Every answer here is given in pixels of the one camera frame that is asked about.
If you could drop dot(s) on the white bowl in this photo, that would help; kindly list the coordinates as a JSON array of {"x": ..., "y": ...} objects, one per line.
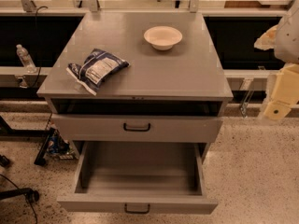
[{"x": 163, "y": 37}]

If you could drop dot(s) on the blue chip bag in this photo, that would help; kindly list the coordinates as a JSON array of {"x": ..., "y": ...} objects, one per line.
[{"x": 97, "y": 67}]

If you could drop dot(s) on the black drawer handle lower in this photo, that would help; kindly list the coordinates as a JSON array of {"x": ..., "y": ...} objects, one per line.
[{"x": 136, "y": 209}]

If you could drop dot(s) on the black drawer handle upper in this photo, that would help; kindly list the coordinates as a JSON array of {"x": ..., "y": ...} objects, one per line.
[{"x": 141, "y": 129}]

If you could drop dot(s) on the open grey lower drawer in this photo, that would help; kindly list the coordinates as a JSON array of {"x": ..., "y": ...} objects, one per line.
[{"x": 168, "y": 176}]

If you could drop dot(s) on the clear plastic water bottle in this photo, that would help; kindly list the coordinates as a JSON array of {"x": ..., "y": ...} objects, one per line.
[{"x": 25, "y": 59}]

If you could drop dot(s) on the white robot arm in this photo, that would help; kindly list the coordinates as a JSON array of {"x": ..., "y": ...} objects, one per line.
[{"x": 284, "y": 40}]

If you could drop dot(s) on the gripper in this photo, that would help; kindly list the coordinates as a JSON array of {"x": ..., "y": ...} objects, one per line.
[{"x": 288, "y": 41}]

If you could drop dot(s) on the black chair base leg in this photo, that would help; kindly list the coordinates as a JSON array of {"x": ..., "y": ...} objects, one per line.
[{"x": 30, "y": 195}]

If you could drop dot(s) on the black drawer handle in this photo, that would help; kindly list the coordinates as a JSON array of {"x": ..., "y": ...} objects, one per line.
[
  {"x": 136, "y": 209},
  {"x": 141, "y": 129}
]

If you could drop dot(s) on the grey drawer cabinet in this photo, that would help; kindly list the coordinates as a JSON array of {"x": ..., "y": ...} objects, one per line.
[{"x": 184, "y": 81}]

